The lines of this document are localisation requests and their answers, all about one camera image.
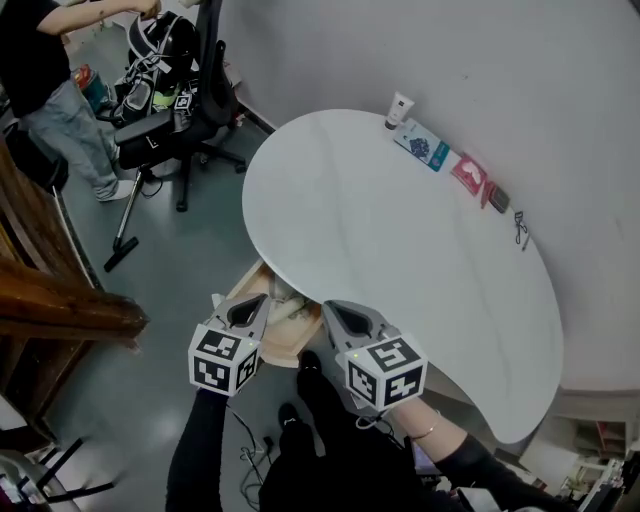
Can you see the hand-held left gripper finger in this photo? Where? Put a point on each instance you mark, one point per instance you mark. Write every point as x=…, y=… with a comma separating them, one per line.
x=223, y=316
x=262, y=320

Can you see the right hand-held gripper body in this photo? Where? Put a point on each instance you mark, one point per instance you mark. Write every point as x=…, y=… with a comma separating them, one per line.
x=385, y=372

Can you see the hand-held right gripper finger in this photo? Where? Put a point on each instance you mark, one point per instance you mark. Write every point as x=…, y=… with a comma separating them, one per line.
x=334, y=330
x=377, y=320

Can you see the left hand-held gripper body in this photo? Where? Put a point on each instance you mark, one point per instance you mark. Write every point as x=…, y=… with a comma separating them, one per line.
x=222, y=360

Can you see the cream hair dryer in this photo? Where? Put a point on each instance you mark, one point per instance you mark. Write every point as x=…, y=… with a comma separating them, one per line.
x=289, y=307

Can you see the large wooden drawer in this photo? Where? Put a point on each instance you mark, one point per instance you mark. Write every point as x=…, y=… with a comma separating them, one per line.
x=290, y=342

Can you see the person's left forearm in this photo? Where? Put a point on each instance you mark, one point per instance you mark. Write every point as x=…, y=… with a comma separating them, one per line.
x=195, y=450

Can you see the person's right forearm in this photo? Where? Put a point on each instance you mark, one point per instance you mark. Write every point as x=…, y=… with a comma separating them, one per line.
x=455, y=450

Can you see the white curved desk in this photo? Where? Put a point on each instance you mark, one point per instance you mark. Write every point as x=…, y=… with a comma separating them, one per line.
x=390, y=250

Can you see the person's right black shoe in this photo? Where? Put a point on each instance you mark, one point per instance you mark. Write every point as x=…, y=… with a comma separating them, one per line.
x=309, y=361

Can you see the person's black shoe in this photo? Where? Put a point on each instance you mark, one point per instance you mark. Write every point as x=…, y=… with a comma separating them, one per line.
x=288, y=415
x=309, y=361

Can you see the person's left black shoe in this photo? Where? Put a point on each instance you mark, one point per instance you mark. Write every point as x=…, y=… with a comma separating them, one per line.
x=288, y=415

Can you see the person's legs black trousers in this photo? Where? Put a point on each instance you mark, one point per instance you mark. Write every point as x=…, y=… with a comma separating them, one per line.
x=340, y=460

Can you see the vacuum cleaner wand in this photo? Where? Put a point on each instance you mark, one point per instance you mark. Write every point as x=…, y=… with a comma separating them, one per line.
x=125, y=220

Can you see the dark wooden furniture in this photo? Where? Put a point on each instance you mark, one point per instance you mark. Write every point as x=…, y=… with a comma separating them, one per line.
x=55, y=320

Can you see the black eyelash curler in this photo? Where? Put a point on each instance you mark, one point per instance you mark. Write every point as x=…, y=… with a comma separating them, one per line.
x=521, y=230

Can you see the red packet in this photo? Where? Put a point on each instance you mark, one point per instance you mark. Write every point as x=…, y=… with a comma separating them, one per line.
x=470, y=174

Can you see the blue card packet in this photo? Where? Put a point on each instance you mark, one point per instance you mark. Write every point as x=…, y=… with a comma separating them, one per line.
x=421, y=145

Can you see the black office chair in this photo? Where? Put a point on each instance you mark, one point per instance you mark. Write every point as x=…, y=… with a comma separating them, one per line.
x=200, y=130

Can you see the white cosmetic tube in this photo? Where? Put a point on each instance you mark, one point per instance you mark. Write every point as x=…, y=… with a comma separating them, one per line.
x=398, y=111

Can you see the grey wooden shelf unit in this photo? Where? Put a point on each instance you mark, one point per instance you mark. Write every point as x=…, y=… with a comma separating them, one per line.
x=590, y=430

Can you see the white chair black legs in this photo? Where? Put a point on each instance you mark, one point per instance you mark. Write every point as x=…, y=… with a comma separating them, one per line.
x=45, y=480

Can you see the black white patterned block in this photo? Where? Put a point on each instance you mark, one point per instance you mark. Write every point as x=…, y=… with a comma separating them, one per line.
x=183, y=102

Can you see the black bin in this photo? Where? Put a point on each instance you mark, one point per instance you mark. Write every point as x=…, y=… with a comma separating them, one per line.
x=37, y=160

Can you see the teal bucket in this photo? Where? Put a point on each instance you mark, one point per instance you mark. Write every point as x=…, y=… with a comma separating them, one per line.
x=95, y=92

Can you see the black helmet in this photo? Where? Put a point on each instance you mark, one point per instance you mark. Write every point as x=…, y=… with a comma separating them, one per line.
x=175, y=45

